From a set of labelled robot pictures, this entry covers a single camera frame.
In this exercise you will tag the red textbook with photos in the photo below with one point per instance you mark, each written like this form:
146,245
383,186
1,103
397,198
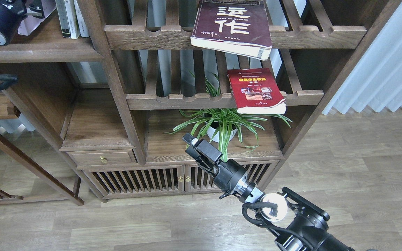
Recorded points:
256,92

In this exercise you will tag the brass drawer knob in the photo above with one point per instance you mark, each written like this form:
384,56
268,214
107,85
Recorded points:
103,159

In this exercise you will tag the white upright book right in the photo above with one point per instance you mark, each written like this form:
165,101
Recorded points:
80,20

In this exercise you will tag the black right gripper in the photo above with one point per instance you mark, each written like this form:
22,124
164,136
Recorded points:
228,176

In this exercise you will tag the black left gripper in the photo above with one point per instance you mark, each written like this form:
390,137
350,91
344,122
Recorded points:
12,12

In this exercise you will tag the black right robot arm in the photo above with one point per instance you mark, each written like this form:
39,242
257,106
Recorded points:
296,223

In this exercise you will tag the green spider plant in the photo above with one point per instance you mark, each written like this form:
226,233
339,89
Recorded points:
226,118

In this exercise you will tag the grey upright book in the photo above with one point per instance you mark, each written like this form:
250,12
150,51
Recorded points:
62,14

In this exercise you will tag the white plant pot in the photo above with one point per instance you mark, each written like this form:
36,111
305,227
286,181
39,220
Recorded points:
216,137

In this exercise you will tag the white upright book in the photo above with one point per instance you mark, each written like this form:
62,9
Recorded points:
80,20
72,19

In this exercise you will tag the dark red Chinese book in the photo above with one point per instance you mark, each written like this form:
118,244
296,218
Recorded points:
235,26

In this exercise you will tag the white pleated curtain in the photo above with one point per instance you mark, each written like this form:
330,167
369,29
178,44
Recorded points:
376,81

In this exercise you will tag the white lavender paperback book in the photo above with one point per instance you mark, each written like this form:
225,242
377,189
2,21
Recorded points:
29,24

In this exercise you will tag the dark wooden bookshelf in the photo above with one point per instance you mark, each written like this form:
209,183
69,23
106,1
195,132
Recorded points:
118,93

